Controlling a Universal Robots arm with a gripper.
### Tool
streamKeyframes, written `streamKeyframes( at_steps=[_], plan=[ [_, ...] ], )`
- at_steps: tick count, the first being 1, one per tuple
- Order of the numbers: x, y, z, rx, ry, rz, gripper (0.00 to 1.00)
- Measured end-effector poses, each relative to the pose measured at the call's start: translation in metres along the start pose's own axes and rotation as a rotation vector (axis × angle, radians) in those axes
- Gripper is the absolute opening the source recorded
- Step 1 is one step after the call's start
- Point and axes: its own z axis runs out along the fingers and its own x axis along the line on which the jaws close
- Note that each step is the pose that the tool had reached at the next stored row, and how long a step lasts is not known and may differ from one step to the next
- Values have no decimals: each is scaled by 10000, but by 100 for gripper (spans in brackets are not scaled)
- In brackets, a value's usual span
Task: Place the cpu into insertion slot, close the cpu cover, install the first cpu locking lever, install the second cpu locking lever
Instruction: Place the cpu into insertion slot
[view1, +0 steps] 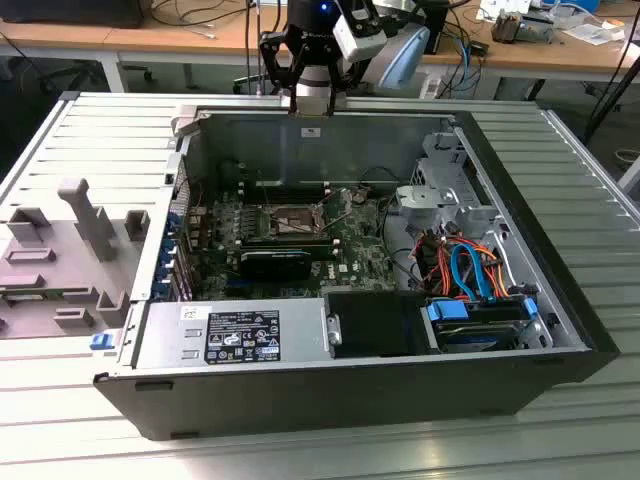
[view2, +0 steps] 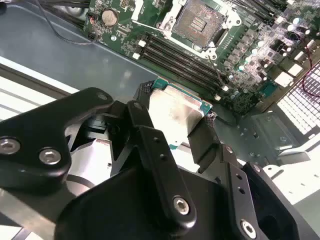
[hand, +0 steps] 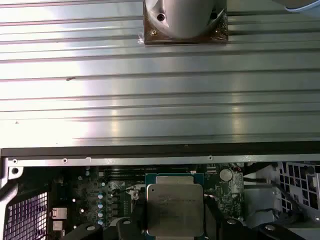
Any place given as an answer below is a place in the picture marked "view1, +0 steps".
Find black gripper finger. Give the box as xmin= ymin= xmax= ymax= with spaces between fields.
xmin=259 ymin=29 xmax=307 ymax=119
xmin=312 ymin=47 xmax=363 ymax=118

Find metal socket cover frame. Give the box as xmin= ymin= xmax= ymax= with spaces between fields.
xmin=312 ymin=187 xmax=354 ymax=234

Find thin metal locking lever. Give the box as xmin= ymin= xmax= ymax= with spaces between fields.
xmin=257 ymin=168 xmax=275 ymax=222
xmin=272 ymin=217 xmax=325 ymax=235

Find black RAM slot white clips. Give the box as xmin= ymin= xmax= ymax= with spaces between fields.
xmin=238 ymin=179 xmax=332 ymax=189
xmin=238 ymin=188 xmax=332 ymax=198
xmin=240 ymin=241 xmax=341 ymax=253
xmin=240 ymin=236 xmax=341 ymax=246

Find CPU socket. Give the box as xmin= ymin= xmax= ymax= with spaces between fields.
xmin=267 ymin=202 xmax=329 ymax=240

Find black chair base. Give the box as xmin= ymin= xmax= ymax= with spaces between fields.
xmin=232 ymin=69 xmax=284 ymax=97

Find white power strip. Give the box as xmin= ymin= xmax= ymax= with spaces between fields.
xmin=420 ymin=73 xmax=445 ymax=100

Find tall black box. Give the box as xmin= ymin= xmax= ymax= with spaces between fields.
xmin=424 ymin=3 xmax=450 ymax=55

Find wooden desk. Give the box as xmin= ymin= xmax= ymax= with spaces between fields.
xmin=0 ymin=0 xmax=640 ymax=86

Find silver drive cage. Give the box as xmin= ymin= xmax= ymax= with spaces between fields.
xmin=392 ymin=130 xmax=509 ymax=241

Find green motherboard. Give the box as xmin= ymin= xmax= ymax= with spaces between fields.
xmin=185 ymin=182 xmax=404 ymax=302

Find white cardboard box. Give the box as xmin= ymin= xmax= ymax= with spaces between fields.
xmin=477 ymin=0 xmax=532 ymax=22

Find grey electronic device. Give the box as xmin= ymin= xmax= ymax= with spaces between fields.
xmin=490 ymin=8 xmax=557 ymax=46

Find black graphics card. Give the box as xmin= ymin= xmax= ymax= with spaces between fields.
xmin=238 ymin=248 xmax=314 ymax=282

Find black equipment case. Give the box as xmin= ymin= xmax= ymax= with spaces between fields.
xmin=0 ymin=0 xmax=147 ymax=30

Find white paper sheet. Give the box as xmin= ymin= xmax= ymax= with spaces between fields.
xmin=562 ymin=13 xmax=627 ymax=47

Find black stand leg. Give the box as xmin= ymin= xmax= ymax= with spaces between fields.
xmin=581 ymin=37 xmax=640 ymax=146

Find grey parts rack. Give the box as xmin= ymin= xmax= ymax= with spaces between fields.
xmin=0 ymin=177 xmax=151 ymax=342

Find hard disk in blue carrier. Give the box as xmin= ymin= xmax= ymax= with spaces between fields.
xmin=419 ymin=297 xmax=540 ymax=355

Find silver power supply unit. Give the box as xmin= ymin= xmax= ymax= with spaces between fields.
xmin=130 ymin=298 xmax=335 ymax=369

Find black open PC case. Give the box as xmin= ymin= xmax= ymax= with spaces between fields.
xmin=92 ymin=102 xmax=622 ymax=442

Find green RAM stick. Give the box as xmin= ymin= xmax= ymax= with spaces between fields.
xmin=0 ymin=289 xmax=69 ymax=304

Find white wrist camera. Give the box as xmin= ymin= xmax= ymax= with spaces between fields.
xmin=333 ymin=0 xmax=389 ymax=64

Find blue network cable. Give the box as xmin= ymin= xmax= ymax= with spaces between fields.
xmin=452 ymin=29 xmax=476 ymax=99

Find black wire loop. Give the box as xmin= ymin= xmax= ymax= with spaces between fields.
xmin=378 ymin=195 xmax=420 ymax=292

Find blue flat wire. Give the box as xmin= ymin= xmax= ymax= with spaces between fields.
xmin=448 ymin=241 xmax=499 ymax=305

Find orange power wire bundle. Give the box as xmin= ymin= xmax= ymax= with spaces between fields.
xmin=418 ymin=233 xmax=512 ymax=302

